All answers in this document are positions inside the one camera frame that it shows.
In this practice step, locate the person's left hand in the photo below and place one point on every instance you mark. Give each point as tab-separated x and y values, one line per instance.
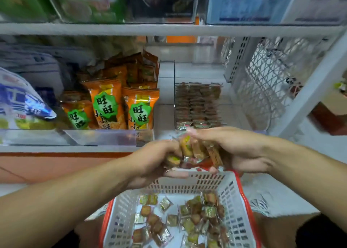
149	163

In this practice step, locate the person's right hand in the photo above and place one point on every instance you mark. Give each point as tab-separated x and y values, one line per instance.
241	150

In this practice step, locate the bundle of snack packets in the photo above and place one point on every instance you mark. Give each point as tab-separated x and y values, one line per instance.
195	150

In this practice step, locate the white basket with red rim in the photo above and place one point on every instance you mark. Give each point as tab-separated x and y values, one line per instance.
116	218

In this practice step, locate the row of small snack packets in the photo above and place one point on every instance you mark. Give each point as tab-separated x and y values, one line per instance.
198	104

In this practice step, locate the pile of small snack packets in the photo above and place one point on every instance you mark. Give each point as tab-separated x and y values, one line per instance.
184	218

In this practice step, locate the white metal shelf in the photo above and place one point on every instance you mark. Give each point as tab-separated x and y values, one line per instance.
162	29

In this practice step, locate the person's right forearm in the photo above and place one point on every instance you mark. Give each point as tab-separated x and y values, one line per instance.
312	177

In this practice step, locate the person's left forearm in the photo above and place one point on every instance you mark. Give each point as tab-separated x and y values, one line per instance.
54	210

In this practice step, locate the person's right shoe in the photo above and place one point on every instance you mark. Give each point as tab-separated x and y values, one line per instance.
263	203

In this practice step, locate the clear plastic shelf front guard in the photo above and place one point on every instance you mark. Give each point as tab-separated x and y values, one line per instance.
92	136

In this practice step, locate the person's right leg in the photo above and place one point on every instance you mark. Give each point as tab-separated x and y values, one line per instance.
279	231

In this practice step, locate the person's leg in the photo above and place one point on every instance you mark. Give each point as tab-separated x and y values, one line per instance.
279	231
89	234

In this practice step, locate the person's left leg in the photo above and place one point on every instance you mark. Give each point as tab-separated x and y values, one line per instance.
89	234

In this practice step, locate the orange shelf base panel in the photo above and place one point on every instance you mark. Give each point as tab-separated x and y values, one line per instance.
43	166

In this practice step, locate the person's black shorts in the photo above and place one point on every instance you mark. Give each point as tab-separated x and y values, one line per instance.
322	233

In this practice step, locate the group of orange snack bags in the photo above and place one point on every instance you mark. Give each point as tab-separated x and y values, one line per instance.
108	107

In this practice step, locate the white perforated side panel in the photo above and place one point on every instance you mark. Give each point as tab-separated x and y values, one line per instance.
265	77

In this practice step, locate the brown cardboard box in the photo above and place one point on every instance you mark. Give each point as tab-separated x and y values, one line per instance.
332	112

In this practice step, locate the blue white snack bag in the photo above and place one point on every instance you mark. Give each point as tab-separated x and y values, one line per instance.
21	101

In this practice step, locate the blue product box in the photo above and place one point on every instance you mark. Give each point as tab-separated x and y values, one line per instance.
246	3

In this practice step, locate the black product box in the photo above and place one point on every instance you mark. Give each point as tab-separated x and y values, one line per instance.
162	1

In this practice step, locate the green white product box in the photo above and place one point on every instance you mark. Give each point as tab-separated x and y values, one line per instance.
87	3

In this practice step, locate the dark green product bag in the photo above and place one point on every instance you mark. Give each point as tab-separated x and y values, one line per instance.
24	1

